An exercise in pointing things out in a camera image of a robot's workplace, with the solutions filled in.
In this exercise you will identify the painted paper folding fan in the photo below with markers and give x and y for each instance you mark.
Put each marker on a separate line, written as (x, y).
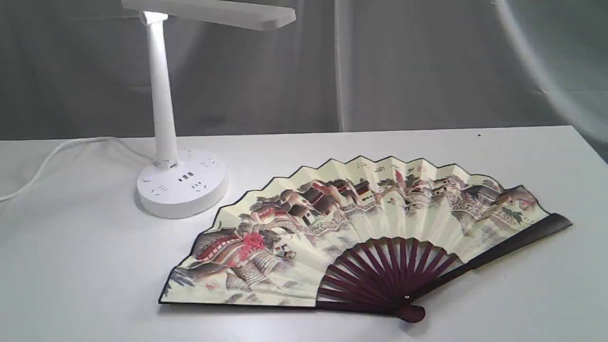
(361, 236)

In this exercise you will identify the white desk lamp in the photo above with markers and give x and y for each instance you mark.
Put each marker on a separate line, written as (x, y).
(183, 183)

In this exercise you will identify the grey backdrop curtain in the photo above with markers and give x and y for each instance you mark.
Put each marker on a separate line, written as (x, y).
(79, 69)

